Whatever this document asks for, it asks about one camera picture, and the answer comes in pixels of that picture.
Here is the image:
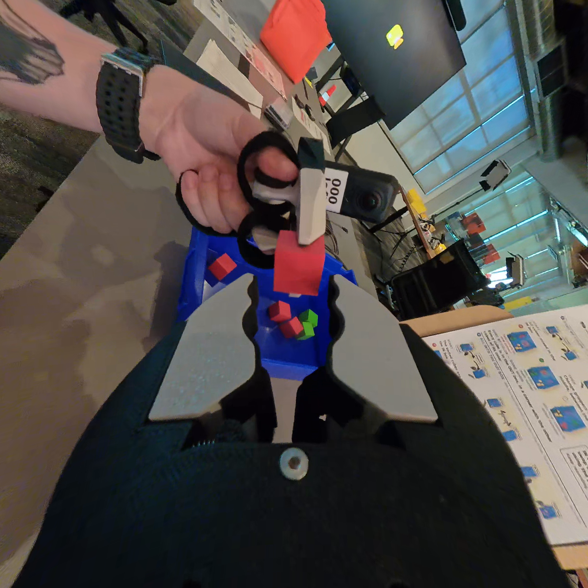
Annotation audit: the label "red storage bins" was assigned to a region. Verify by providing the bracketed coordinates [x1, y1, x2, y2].
[462, 213, 501, 265]

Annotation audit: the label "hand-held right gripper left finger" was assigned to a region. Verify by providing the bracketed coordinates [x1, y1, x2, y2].
[147, 274, 258, 423]

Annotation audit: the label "clear plastic case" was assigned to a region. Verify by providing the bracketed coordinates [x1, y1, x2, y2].
[266, 103, 295, 129]

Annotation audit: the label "wooden table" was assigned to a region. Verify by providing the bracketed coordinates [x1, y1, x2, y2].
[400, 186, 448, 258]

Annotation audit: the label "black wrist watch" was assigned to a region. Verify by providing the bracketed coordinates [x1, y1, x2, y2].
[96, 48, 161, 164]

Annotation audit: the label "white sheet with red print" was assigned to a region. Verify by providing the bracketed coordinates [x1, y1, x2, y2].
[292, 96, 331, 152]

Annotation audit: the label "black cable bundle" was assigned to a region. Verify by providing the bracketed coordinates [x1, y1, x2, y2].
[324, 223, 354, 272]

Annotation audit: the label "person's left forearm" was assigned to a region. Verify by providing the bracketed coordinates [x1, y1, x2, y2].
[0, 0, 108, 134]

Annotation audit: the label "black monitor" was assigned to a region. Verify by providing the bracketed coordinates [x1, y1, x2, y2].
[322, 0, 467, 130]

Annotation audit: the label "pink printed paper sheet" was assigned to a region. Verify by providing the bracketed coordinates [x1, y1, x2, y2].
[193, 0, 288, 99]

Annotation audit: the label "person's left hand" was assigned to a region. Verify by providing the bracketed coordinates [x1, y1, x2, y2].
[138, 87, 300, 235]

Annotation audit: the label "blue plastic bin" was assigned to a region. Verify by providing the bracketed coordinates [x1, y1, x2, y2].
[177, 227, 358, 379]

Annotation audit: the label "white paper sheet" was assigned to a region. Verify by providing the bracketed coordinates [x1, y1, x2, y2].
[197, 39, 265, 108]

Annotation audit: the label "studio light panel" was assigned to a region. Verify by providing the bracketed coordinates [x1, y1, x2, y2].
[505, 255, 526, 288]
[480, 160, 511, 191]

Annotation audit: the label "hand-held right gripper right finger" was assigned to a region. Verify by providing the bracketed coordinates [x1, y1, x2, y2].
[327, 274, 438, 423]

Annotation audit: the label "instruction sheet on wooden board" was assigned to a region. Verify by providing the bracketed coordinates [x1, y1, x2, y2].
[400, 305, 588, 570]

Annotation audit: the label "printed instruction sheet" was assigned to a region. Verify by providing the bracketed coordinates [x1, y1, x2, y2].
[423, 305, 588, 547]

